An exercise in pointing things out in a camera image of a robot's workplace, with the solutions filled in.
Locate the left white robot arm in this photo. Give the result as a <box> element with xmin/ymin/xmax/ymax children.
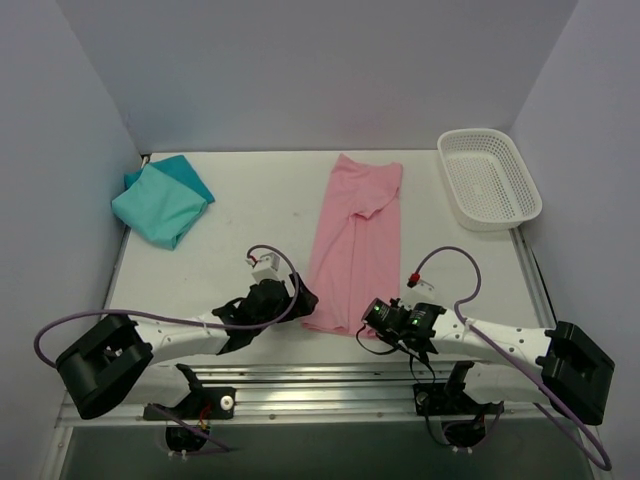
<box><xmin>55</xmin><ymin>273</ymin><xmax>318</xmax><ymax>420</ymax></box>

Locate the black wire loop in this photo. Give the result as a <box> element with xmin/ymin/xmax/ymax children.
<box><xmin>354</xmin><ymin>324</ymin><xmax>437</xmax><ymax>386</ymax></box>

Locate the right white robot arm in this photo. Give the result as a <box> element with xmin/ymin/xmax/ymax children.
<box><xmin>363</xmin><ymin>299</ymin><xmax>615</xmax><ymax>426</ymax></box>

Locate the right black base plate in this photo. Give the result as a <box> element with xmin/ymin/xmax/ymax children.
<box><xmin>412</xmin><ymin>383</ymin><xmax>502</xmax><ymax>417</ymax></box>

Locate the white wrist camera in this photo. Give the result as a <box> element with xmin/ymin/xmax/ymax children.
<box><xmin>245</xmin><ymin>253</ymin><xmax>281</xmax><ymax>284</ymax></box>
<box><xmin>402</xmin><ymin>273</ymin><xmax>436</xmax><ymax>306</ymax></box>

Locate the white plastic basket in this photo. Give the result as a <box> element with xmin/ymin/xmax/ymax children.
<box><xmin>437</xmin><ymin>128</ymin><xmax>543</xmax><ymax>232</ymax></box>

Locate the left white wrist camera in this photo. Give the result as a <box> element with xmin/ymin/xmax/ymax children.
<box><xmin>245</xmin><ymin>253</ymin><xmax>281</xmax><ymax>284</ymax></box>

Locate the aluminium rail frame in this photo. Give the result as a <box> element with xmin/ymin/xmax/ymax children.
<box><xmin>41</xmin><ymin>229</ymin><xmax>616</xmax><ymax>480</ymax></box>

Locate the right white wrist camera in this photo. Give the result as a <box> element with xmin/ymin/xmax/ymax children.
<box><xmin>402</xmin><ymin>273</ymin><xmax>436</xmax><ymax>306</ymax></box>

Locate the pink t shirt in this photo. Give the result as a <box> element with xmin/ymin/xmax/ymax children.
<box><xmin>302</xmin><ymin>154</ymin><xmax>403</xmax><ymax>336</ymax></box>

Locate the teal folded t shirt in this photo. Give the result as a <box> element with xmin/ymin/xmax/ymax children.
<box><xmin>111</xmin><ymin>155</ymin><xmax>215</xmax><ymax>251</ymax></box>

